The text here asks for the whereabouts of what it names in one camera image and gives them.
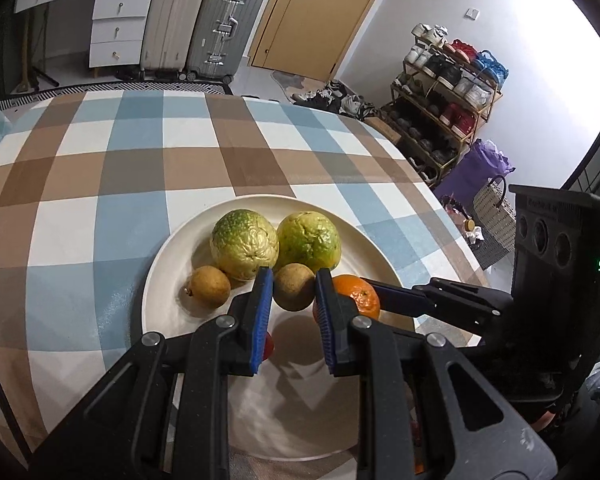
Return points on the green guava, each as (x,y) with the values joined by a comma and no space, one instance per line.
(307,240)
(242,245)

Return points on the red tomato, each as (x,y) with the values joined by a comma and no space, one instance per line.
(268,347)

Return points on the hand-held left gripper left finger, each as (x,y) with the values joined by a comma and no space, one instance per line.
(262,310)

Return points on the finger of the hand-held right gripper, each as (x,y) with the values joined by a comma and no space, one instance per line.
(430,312)
(455,294)

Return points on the striped floor rug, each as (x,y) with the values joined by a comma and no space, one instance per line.
(130,87)

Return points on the beige suitcase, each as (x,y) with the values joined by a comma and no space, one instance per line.
(172,15)

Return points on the purple bag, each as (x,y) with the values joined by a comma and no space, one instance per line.
(472,170)

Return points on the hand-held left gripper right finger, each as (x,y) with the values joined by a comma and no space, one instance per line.
(325,320)

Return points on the wooden shoe rack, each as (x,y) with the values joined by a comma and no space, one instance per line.
(397,92)

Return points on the silver suitcase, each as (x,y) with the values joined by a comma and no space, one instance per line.
(225,25)

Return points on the wall switch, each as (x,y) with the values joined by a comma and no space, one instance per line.
(473,13)

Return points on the pile of sneakers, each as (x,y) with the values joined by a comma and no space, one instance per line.
(335,97)

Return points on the rows of shoes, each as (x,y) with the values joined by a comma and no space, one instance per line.
(445,90)

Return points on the black stand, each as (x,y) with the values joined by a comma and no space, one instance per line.
(42,60)

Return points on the grey floor mat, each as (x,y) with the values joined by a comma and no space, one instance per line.
(285,82)

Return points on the woven basket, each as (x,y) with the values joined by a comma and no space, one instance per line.
(495,215)

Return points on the blue plastic bag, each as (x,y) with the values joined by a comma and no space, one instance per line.
(492,65)

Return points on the checkered tablecloth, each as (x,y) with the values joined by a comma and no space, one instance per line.
(130,160)

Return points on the orange mandarin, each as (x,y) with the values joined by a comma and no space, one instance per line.
(355,297)

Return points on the yellow wooden door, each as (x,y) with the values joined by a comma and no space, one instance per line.
(325,10)

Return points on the brown longan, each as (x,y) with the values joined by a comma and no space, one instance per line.
(207,285)
(292,285)

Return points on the white drawer unit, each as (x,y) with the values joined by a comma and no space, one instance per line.
(117,30)

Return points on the brown cardboard box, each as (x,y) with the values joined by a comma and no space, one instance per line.
(382,129)

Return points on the cream round plate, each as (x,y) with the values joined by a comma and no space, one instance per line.
(300,410)

